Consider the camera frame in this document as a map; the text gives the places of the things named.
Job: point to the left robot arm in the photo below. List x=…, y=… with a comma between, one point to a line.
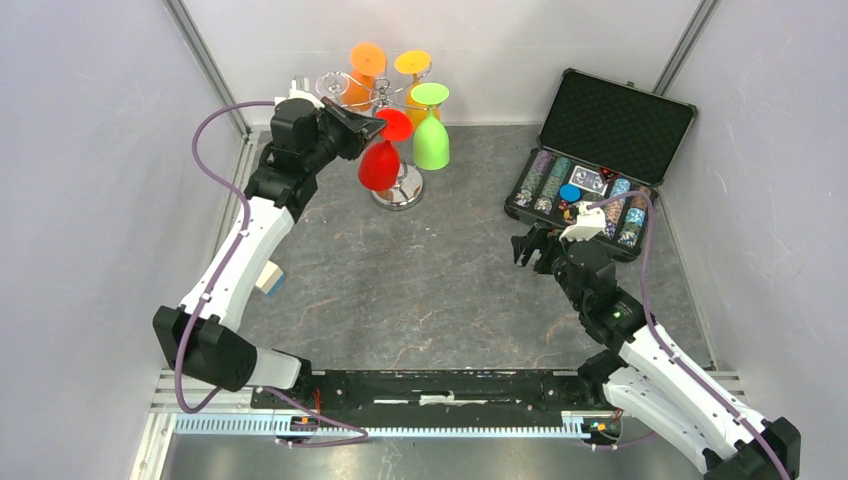
x=199, y=337

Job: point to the blue round chip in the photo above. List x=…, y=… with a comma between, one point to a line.
x=569, y=193

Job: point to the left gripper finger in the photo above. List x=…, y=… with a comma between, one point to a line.
x=351, y=147
x=350, y=121

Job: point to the black poker chip case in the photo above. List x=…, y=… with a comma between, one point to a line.
x=629, y=136

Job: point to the chrome wine glass rack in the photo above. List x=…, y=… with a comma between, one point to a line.
x=409, y=186

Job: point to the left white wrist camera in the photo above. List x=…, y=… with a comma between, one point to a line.
x=300, y=88

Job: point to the orange wine glass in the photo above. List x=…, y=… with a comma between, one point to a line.
x=368, y=61

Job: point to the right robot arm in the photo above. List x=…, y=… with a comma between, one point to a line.
x=644, y=373

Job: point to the green wine glass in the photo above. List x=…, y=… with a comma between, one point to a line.
x=431, y=143

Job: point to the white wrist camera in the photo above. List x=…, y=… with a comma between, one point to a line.
x=583, y=222
x=300, y=88

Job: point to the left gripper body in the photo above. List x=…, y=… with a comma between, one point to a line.
x=330, y=132

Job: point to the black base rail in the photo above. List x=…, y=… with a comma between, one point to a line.
x=338, y=407

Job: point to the playing card deck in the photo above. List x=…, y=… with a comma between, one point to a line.
x=588, y=180

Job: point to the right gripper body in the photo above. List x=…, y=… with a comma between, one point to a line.
x=553, y=252

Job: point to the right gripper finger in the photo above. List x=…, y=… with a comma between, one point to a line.
x=523, y=248
x=541, y=233

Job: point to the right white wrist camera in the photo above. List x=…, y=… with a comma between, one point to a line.
x=583, y=222

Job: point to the red wine glass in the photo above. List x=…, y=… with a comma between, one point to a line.
x=380, y=165

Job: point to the yellow wine glass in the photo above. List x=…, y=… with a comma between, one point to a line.
x=412, y=63

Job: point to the white and blue block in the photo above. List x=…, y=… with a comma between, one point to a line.
x=270, y=278

